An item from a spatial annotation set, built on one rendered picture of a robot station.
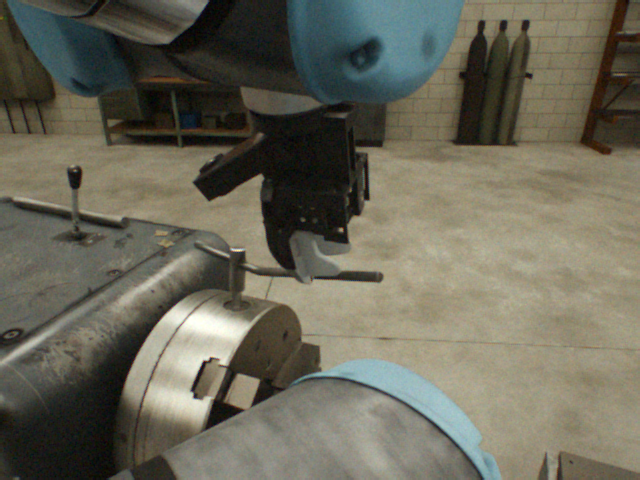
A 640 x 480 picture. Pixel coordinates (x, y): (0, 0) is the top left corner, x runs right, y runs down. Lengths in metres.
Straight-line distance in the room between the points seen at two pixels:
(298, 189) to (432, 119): 6.83
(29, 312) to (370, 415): 0.55
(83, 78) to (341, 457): 0.21
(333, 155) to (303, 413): 0.22
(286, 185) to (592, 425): 2.19
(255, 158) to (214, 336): 0.28
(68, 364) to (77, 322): 0.06
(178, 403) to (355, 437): 0.40
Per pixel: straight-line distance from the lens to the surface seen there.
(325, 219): 0.39
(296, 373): 0.73
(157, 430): 0.61
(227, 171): 0.42
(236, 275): 0.63
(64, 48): 0.26
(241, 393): 0.58
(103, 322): 0.66
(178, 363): 0.61
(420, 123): 7.17
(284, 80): 0.17
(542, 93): 7.52
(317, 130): 0.36
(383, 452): 0.22
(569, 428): 2.40
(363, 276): 0.47
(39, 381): 0.61
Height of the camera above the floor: 1.59
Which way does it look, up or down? 27 degrees down
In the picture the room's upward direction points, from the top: straight up
